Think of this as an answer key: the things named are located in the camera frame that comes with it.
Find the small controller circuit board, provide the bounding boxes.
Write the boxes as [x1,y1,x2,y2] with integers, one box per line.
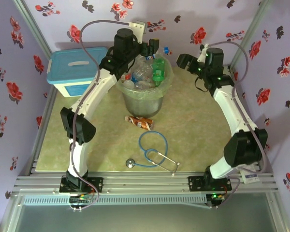
[209,192,227,202]
[69,193,92,204]

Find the blue lidded storage box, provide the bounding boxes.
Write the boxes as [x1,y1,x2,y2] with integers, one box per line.
[46,47,109,98]

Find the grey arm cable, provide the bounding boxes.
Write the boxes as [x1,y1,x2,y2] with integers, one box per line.
[69,19,131,212]
[203,41,269,210]

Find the blue stethoscope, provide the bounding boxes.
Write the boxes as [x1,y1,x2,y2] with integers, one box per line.
[125,130,181,176]

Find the green plastic bottle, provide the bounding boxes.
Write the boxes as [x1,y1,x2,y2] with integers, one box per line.
[151,58,166,87]

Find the metal mesh waste bin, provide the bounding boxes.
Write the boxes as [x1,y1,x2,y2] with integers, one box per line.
[115,54,174,116]

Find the aluminium frame leg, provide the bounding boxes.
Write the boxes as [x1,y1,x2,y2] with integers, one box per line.
[267,192,290,232]
[0,193,24,232]

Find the clear unlabelled plastic bottle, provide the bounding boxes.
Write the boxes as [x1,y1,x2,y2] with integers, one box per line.
[122,79,136,90]

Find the white small box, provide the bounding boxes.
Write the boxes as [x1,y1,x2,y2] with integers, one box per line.
[240,166,260,185]

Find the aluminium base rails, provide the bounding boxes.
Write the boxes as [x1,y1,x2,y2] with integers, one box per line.
[13,169,280,194]

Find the mesh trash bin with liner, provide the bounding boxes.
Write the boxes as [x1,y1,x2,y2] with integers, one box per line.
[115,54,174,100]

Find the grey slotted cable duct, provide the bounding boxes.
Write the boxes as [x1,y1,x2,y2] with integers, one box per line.
[23,194,207,206]

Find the grey right arm cable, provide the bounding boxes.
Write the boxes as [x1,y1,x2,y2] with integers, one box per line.
[203,41,269,210]

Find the brown snack wrapper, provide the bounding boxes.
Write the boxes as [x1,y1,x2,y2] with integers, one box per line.
[125,115,155,131]

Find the grey left arm cable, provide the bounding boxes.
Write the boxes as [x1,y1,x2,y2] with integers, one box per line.
[69,19,131,212]

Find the aluminium frame post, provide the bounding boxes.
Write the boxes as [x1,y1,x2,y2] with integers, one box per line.
[228,0,275,70]
[13,0,54,58]

